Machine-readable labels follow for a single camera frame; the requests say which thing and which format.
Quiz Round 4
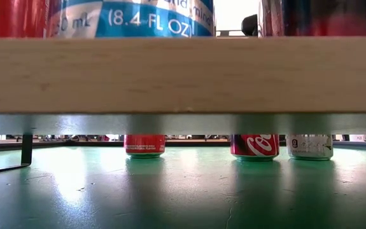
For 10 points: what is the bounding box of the black table frame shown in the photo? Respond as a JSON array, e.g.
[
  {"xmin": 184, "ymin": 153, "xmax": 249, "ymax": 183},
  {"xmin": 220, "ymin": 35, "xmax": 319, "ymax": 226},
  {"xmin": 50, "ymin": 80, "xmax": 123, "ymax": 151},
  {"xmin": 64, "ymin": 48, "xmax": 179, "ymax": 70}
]
[{"xmin": 0, "ymin": 141, "xmax": 366, "ymax": 153}]

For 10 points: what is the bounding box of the red soda can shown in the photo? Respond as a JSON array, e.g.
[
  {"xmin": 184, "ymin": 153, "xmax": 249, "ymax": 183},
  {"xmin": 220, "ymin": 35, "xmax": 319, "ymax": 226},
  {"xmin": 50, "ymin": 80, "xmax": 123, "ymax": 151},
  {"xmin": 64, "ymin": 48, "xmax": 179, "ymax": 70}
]
[{"xmin": 123, "ymin": 134, "xmax": 166, "ymax": 159}]

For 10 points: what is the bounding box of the blue Red Bull can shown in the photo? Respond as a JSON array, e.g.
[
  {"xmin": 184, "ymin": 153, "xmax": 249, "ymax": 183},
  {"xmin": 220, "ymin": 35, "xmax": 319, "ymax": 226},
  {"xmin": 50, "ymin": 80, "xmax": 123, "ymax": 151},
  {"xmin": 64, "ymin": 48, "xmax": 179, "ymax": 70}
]
[{"xmin": 44, "ymin": 0, "xmax": 215, "ymax": 39}]

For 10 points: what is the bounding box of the red Coca-Cola can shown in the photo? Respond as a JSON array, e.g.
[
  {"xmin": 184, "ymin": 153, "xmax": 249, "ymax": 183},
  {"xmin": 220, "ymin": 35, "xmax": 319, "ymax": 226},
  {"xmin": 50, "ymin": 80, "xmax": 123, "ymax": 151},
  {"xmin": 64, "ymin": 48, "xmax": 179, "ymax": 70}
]
[
  {"xmin": 258, "ymin": 0, "xmax": 366, "ymax": 38},
  {"xmin": 229, "ymin": 134, "xmax": 280, "ymax": 162},
  {"xmin": 0, "ymin": 0, "xmax": 48, "ymax": 38}
]

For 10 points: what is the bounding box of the white can black top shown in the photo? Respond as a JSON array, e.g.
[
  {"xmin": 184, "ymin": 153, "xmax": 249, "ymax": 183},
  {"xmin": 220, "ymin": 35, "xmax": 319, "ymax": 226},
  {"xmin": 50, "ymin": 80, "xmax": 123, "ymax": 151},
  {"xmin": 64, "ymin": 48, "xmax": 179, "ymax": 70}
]
[{"xmin": 286, "ymin": 134, "xmax": 334, "ymax": 161}]

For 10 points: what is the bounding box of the green table mat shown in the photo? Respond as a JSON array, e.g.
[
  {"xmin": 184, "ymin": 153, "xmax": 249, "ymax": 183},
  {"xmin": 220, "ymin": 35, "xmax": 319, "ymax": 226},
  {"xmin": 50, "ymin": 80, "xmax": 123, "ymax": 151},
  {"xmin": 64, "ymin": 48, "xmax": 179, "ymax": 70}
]
[{"xmin": 0, "ymin": 145, "xmax": 366, "ymax": 229}]

